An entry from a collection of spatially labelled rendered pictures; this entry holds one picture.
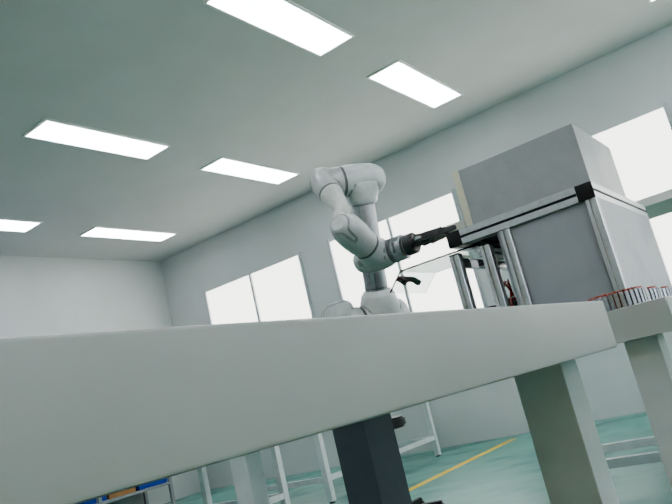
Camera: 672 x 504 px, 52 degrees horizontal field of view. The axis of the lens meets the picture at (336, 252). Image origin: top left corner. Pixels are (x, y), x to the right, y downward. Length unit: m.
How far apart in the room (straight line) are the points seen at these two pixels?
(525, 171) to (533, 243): 0.25
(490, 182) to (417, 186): 5.67
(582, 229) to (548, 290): 0.19
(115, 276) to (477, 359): 9.51
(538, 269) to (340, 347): 1.68
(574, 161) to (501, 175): 0.22
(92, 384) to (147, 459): 0.03
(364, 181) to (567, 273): 1.21
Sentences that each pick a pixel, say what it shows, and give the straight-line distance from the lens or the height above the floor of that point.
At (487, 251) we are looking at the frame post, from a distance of 2.04.
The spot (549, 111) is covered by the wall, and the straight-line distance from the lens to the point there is 7.36.
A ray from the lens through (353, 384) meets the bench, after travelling 0.33.
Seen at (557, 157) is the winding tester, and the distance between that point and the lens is 2.10.
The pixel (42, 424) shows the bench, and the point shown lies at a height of 0.72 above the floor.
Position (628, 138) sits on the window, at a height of 2.45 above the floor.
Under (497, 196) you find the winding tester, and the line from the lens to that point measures 2.15.
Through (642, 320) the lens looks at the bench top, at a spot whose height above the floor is 0.72.
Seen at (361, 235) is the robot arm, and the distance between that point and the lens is 2.35.
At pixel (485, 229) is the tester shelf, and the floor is 1.09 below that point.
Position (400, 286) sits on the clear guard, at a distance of 2.24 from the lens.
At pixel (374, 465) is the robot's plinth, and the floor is 0.44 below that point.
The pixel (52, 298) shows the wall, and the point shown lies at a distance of 9.26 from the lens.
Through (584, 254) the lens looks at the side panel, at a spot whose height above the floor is 0.94.
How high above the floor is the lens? 0.71
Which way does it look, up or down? 12 degrees up
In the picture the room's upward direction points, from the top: 14 degrees counter-clockwise
